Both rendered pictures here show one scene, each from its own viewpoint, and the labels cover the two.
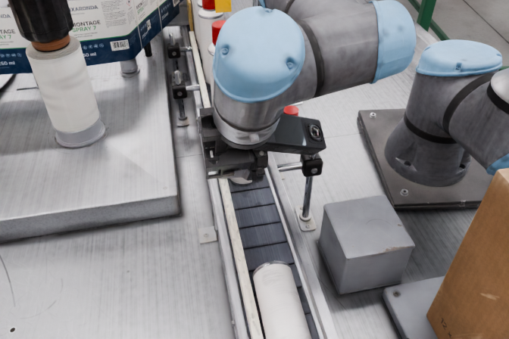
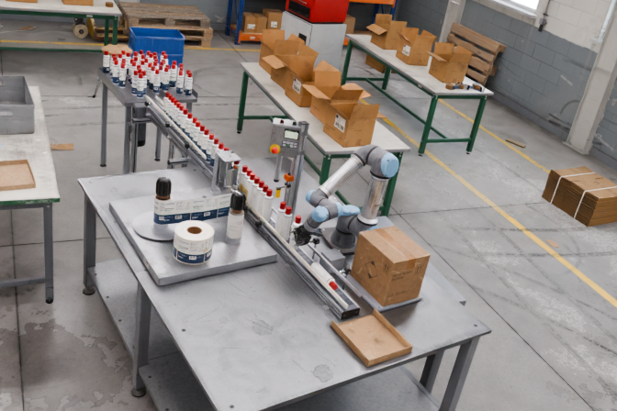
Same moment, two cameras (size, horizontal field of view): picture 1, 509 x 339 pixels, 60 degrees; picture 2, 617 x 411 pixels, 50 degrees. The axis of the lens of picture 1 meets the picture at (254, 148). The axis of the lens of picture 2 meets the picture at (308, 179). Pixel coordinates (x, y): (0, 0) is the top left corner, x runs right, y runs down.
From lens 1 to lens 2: 300 cm
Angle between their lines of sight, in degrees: 25
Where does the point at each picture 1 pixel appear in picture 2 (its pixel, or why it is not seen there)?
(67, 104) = (239, 228)
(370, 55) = (336, 213)
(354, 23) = (333, 207)
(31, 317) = (253, 284)
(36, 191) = (235, 256)
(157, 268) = (278, 273)
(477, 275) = (359, 255)
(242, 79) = (319, 217)
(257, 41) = (321, 211)
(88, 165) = (244, 249)
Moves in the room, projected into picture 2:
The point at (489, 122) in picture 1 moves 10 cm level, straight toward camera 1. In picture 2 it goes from (358, 226) to (355, 234)
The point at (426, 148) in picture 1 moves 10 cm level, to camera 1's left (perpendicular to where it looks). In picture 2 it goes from (343, 237) to (327, 238)
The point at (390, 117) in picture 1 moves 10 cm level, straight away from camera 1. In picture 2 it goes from (329, 230) to (329, 221)
